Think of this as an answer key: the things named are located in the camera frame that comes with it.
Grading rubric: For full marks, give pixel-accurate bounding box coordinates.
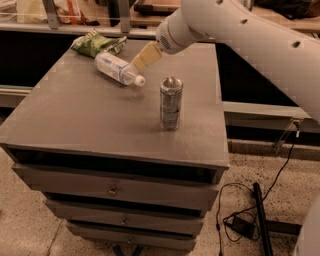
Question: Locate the black power adapter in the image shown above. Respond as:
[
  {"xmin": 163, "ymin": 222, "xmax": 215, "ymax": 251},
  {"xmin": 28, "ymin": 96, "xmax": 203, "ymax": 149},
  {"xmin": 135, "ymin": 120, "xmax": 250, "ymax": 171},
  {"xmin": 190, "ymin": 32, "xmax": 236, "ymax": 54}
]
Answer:
[{"xmin": 231, "ymin": 216, "xmax": 255, "ymax": 239}]

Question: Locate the green chip bag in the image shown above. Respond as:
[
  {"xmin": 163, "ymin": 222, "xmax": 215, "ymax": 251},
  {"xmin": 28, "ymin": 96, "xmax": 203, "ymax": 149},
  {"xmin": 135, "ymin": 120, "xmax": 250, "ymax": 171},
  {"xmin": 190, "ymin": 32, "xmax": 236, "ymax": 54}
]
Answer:
[{"xmin": 71, "ymin": 30, "xmax": 127, "ymax": 58}]

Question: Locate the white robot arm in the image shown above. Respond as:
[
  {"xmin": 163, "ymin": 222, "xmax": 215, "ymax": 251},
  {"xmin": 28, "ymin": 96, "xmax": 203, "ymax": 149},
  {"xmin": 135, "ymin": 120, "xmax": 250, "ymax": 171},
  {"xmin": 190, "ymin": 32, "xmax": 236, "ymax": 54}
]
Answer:
[{"xmin": 155, "ymin": 0, "xmax": 320, "ymax": 122}]

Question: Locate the black power cable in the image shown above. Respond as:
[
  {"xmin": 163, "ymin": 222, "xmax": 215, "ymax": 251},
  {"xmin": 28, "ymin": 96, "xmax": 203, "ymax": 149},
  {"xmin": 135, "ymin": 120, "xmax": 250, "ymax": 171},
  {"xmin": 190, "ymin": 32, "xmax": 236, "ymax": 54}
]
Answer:
[{"xmin": 215, "ymin": 128, "xmax": 301, "ymax": 256}]

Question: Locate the grey drawer cabinet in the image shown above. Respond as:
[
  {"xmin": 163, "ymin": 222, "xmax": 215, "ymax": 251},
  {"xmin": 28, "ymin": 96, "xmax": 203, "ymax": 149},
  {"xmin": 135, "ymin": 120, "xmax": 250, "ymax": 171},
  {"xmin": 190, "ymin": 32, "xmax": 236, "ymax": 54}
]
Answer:
[{"xmin": 0, "ymin": 44, "xmax": 229, "ymax": 240}]

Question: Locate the grey drawer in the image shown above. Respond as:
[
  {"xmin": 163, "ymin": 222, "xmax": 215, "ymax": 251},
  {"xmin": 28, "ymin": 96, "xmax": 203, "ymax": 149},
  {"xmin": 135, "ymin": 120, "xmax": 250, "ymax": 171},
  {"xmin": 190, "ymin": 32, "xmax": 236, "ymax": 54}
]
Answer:
[
  {"xmin": 12, "ymin": 164, "xmax": 217, "ymax": 212},
  {"xmin": 45, "ymin": 200, "xmax": 203, "ymax": 237},
  {"xmin": 67, "ymin": 223, "xmax": 196, "ymax": 251}
]

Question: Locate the clear plastic water bottle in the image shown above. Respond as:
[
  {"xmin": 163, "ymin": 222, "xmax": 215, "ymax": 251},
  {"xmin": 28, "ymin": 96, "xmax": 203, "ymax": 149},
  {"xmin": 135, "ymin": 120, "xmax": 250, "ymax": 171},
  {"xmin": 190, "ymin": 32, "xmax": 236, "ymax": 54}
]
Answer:
[{"xmin": 94, "ymin": 52, "xmax": 145, "ymax": 87}]

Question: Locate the black floor bar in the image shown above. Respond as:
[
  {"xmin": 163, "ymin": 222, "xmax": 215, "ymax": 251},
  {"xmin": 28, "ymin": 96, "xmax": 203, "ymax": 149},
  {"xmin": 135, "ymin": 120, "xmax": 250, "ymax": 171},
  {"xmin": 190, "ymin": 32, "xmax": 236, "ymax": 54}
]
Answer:
[{"xmin": 253, "ymin": 183, "xmax": 273, "ymax": 256}]

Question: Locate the silver drink can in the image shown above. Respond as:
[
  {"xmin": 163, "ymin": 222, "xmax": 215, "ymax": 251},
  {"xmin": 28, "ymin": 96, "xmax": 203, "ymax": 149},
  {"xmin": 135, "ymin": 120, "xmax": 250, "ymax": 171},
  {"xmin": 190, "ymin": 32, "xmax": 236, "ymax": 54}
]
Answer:
[{"xmin": 160, "ymin": 77, "xmax": 183, "ymax": 130}]

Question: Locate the middle grey drawer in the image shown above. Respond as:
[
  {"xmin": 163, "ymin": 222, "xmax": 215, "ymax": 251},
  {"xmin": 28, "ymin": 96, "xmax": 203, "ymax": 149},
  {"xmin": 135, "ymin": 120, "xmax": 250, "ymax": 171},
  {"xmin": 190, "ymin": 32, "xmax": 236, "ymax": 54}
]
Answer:
[{"xmin": 45, "ymin": 200, "xmax": 203, "ymax": 237}]

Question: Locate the metal railing frame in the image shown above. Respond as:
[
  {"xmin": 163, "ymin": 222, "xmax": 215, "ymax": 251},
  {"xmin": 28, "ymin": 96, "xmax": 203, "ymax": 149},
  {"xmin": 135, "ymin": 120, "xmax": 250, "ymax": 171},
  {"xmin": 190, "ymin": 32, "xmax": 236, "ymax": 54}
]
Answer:
[{"xmin": 0, "ymin": 0, "xmax": 320, "ymax": 37}]

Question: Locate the top grey drawer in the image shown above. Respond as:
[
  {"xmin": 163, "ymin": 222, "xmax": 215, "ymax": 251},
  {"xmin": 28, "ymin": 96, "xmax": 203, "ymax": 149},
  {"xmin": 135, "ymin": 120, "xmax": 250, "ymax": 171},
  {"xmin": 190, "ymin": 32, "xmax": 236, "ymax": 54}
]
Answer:
[{"xmin": 12, "ymin": 164, "xmax": 217, "ymax": 212}]

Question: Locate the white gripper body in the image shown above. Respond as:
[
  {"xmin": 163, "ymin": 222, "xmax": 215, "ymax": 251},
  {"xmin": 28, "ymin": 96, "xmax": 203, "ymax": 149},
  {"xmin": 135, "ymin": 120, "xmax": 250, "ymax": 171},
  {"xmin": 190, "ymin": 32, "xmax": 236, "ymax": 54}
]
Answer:
[{"xmin": 156, "ymin": 8, "xmax": 208, "ymax": 55}]

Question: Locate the bottom grey drawer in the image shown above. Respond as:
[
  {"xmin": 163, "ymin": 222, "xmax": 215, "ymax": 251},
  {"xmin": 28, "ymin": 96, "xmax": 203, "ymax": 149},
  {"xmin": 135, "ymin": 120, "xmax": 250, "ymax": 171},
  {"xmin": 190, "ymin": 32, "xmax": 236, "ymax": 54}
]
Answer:
[{"xmin": 67, "ymin": 223, "xmax": 196, "ymax": 251}]

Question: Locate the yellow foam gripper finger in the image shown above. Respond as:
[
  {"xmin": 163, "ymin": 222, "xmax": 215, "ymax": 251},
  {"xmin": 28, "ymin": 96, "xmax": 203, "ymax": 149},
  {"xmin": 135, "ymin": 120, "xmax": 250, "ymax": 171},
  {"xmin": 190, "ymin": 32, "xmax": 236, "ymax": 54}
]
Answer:
[{"xmin": 131, "ymin": 42, "xmax": 162, "ymax": 71}]

